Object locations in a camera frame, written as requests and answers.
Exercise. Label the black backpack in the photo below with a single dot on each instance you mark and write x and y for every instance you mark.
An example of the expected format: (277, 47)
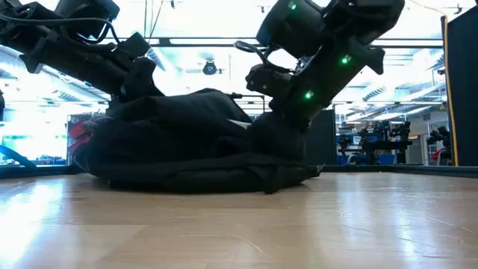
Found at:
(186, 130)

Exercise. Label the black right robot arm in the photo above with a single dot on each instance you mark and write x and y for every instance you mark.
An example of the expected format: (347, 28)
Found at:
(298, 26)

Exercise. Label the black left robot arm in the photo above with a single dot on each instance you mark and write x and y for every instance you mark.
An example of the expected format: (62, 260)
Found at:
(74, 63)

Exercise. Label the black partition panel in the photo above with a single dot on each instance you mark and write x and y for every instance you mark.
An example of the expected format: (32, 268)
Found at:
(321, 142)

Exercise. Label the black rectangular stand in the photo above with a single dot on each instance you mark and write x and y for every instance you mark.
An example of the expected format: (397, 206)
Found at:
(235, 96)

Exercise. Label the distant robot workstation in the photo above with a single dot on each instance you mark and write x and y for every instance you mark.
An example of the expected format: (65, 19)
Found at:
(384, 143)

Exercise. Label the distant robot with red part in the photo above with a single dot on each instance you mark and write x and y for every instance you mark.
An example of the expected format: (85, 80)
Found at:
(442, 134)

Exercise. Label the black curtain partition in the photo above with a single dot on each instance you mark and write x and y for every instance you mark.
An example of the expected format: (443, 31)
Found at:
(465, 93)

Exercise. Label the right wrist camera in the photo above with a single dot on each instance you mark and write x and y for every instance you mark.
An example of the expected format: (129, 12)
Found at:
(267, 80)

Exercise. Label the black overhead camera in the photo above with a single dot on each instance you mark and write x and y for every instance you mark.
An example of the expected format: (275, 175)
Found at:
(210, 68)

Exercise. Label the black metal table frame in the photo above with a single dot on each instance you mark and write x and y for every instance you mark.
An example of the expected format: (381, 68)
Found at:
(373, 169)

